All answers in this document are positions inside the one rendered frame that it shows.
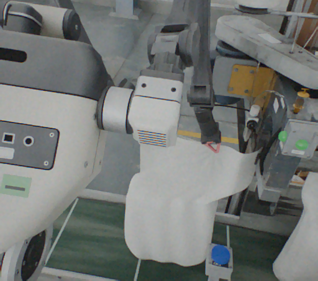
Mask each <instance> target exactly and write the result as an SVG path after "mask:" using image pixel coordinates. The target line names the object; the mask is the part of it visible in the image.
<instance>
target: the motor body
mask: <svg viewBox="0 0 318 281"><path fill-rule="evenodd" d="M216 50H217V51H218V52H219V53H220V54H221V55H222V56H228V57H234V58H243V59H249V60H252V59H253V58H252V57H250V56H248V55H246V54H245V53H242V51H240V50H238V49H237V48H232V47H228V46H225V45H224V44H223V43H222V42H221V39H220V40H218V41H217V46H216ZM215 96H216V103H218V104H222V105H232V104H236V103H237V102H238V101H239V100H240V97H238V98H236V97H232V96H231V97H227V96H218V95H215Z"/></svg>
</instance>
